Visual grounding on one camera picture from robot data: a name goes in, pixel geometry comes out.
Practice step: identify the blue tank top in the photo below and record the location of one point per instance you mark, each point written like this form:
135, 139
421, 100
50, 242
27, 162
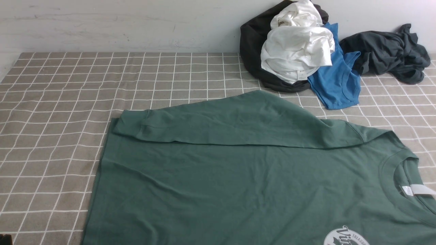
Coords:
337, 86

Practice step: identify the grey checked tablecloth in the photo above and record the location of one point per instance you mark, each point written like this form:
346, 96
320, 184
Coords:
54, 112

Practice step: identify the black garment under pile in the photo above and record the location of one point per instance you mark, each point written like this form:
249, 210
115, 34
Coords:
253, 35

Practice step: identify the white crumpled shirt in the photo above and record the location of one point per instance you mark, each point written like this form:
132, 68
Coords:
298, 43

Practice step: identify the green long-sleeved shirt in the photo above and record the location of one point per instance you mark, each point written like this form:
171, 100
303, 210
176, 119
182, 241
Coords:
254, 169

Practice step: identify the dark grey crumpled shirt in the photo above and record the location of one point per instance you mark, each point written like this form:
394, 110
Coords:
397, 53

